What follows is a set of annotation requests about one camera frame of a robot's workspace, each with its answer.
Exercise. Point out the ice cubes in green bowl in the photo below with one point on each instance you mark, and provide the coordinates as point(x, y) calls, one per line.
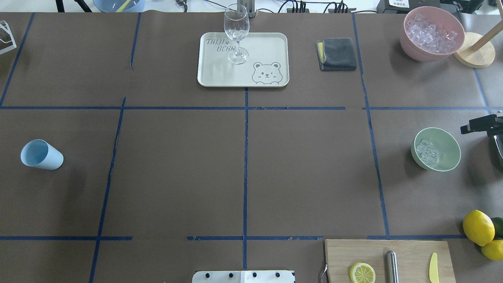
point(427, 153)

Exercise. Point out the lemon half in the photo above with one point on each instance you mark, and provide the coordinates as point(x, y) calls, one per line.
point(362, 272)

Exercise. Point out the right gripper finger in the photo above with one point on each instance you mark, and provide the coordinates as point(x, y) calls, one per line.
point(492, 124)

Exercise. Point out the round wooden stand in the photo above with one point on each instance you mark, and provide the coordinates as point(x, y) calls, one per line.
point(477, 51)

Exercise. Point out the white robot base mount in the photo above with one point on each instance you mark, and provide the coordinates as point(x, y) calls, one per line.
point(244, 276)

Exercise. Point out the blue bowl with fork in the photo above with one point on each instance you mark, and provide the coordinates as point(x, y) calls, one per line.
point(112, 6)

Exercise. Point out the grey folded cloth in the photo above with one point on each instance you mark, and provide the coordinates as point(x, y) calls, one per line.
point(336, 54)

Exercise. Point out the green lime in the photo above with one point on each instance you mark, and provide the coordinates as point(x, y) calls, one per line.
point(498, 226)

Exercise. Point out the light blue cup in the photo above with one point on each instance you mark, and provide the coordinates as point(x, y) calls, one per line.
point(40, 154)

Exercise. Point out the wine glass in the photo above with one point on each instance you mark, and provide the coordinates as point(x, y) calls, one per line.
point(237, 27)

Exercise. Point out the yellow plastic knife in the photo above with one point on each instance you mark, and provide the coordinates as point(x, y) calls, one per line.
point(433, 268)

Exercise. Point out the cream bear tray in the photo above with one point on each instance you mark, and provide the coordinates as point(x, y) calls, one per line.
point(267, 65)

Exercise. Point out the pink bowl with ice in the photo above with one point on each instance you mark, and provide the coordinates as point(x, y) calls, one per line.
point(430, 34)

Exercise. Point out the wooden cutting board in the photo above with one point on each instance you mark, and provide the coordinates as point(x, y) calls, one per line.
point(413, 259)

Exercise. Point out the white wire cup rack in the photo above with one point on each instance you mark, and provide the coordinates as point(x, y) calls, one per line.
point(7, 40)

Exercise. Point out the whole yellow lemon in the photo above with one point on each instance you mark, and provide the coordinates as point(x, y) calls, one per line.
point(478, 227)

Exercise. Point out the metal ice scoop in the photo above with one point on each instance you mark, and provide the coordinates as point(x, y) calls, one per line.
point(498, 149)

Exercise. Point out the green bowl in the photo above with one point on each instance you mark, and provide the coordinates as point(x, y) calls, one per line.
point(445, 143)

